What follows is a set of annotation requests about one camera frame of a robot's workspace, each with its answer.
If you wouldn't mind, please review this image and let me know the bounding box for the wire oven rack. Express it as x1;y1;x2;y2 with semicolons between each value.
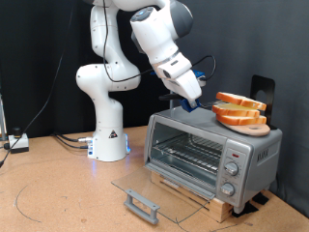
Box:
154;132;225;175

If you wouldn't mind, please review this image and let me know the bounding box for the blue printed spatula grip block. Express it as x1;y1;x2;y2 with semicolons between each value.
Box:
179;98;202;113

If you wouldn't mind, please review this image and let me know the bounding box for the metal frame leg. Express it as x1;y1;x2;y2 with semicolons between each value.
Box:
0;93;8;142

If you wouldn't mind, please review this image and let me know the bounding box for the black foam pad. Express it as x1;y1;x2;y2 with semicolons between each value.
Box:
252;192;270;206
231;201;260;218

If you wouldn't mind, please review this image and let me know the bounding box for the long hanging black cable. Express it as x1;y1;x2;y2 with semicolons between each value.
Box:
0;0;78;168

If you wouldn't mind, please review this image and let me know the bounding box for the black backdrop curtain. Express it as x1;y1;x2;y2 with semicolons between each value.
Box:
0;0;177;139

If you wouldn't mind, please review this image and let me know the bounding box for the silver toaster oven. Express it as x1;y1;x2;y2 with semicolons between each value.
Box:
143;107;284;215

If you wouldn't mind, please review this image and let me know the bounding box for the wooden slatted riser block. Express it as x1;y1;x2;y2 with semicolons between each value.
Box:
150;170;234;223

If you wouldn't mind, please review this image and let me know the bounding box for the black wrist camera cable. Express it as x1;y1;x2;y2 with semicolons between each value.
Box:
101;0;217;83

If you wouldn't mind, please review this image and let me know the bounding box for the silver oven knob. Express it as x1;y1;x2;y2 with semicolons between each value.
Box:
223;161;239;177
219;182;236;197

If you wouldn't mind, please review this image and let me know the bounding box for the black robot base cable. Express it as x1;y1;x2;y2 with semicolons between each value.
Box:
53;134;91;150
52;130;94;144

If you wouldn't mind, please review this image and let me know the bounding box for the grey backdrop curtain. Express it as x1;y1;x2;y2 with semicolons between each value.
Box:
175;0;309;218

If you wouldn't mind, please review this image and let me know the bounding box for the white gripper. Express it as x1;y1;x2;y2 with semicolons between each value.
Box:
151;52;203;109

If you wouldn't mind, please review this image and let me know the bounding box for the small wooden serving board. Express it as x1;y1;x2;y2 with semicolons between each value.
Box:
221;122;271;137

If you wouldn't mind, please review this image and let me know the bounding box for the metal spatula with black handle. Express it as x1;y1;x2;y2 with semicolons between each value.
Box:
158;92;226;110

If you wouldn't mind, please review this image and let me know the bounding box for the white power box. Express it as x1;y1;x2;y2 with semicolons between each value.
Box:
8;127;30;154

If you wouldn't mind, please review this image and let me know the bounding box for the black metal bookend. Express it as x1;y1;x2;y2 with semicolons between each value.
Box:
249;74;278;131

